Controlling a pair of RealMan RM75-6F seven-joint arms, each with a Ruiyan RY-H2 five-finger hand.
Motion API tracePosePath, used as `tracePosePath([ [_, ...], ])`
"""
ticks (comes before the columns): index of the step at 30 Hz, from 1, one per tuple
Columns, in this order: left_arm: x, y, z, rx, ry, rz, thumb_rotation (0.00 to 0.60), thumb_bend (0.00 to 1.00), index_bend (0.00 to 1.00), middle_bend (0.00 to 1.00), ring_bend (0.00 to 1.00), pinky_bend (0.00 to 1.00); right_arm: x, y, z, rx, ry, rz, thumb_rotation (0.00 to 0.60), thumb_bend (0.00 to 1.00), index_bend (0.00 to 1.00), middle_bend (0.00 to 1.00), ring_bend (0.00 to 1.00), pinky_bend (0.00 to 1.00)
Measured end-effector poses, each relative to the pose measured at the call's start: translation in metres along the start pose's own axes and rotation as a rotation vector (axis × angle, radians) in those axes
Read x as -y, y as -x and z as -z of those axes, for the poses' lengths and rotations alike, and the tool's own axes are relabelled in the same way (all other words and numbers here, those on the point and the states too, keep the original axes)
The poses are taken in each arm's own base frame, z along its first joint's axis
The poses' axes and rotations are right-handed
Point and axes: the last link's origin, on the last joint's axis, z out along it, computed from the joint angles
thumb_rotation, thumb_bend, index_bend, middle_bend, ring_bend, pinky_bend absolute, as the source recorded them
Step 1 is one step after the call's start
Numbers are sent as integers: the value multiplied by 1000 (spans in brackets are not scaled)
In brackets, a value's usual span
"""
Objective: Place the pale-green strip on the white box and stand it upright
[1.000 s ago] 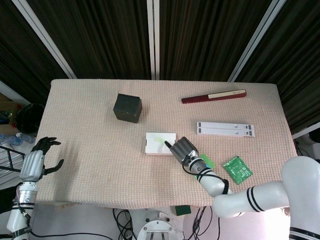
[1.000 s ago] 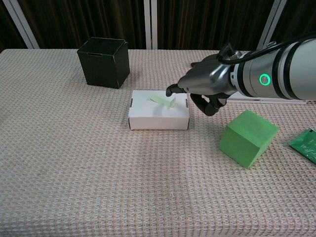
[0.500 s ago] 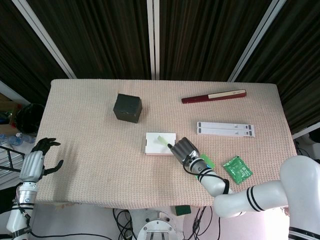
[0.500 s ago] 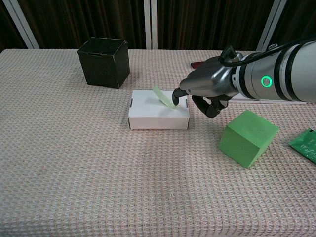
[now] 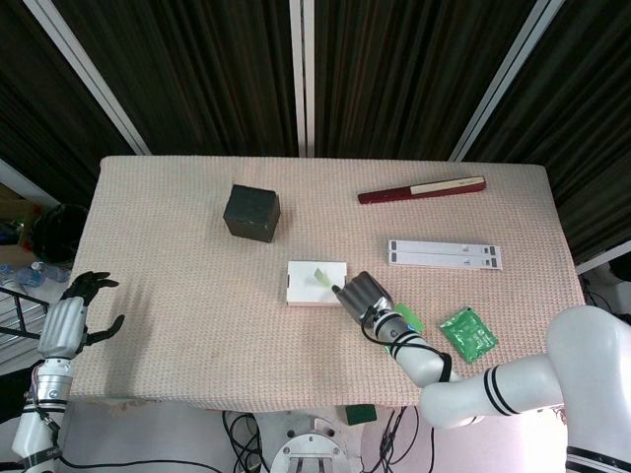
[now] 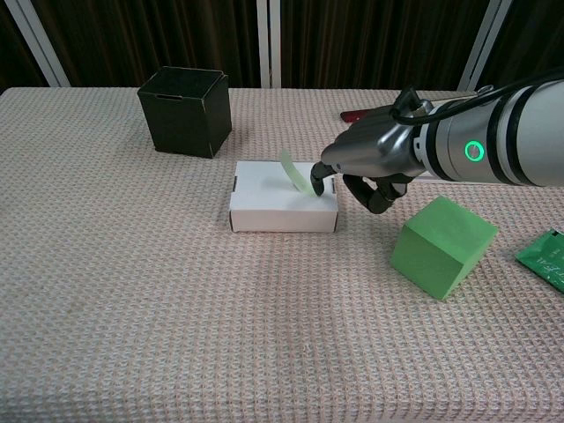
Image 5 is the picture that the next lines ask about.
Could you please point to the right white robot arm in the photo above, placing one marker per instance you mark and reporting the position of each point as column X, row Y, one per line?
column 581, row 345

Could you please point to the black metal rack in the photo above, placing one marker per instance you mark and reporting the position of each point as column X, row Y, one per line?
column 20, row 315

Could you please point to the beige woven tablecloth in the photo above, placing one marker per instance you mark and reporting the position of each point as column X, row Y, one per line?
column 197, row 295

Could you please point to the clear plastic water bottle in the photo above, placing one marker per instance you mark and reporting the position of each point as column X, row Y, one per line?
column 49, row 273
column 12, row 277

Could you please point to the bright green cube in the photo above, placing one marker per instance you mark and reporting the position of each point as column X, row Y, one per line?
column 413, row 319

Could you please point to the brown cardboard box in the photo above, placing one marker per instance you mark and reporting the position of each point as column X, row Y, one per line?
column 12, row 231

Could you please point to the small pale green piece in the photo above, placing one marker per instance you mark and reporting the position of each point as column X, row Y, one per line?
column 323, row 276

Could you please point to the dark pleated curtain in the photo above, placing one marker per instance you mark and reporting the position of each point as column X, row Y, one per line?
column 197, row 74
column 39, row 113
column 581, row 123
column 404, row 74

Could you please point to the black cube box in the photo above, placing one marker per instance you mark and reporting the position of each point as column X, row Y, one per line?
column 251, row 207

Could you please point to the white frame post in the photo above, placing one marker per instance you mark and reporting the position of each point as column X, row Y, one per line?
column 503, row 84
column 93, row 84
column 301, row 74

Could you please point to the green foil packet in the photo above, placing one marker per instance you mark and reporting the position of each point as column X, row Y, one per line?
column 468, row 335

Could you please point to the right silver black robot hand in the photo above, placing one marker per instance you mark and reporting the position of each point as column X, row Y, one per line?
column 365, row 295

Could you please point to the flat white cardboard box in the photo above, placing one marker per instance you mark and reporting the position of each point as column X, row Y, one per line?
column 303, row 290

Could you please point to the dark green sponge block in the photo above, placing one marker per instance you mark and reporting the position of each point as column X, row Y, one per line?
column 361, row 415

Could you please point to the black bag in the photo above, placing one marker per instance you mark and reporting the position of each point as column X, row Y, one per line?
column 59, row 234

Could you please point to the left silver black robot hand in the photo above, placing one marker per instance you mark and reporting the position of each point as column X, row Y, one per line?
column 61, row 327

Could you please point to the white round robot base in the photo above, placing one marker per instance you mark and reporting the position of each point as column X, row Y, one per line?
column 310, row 448

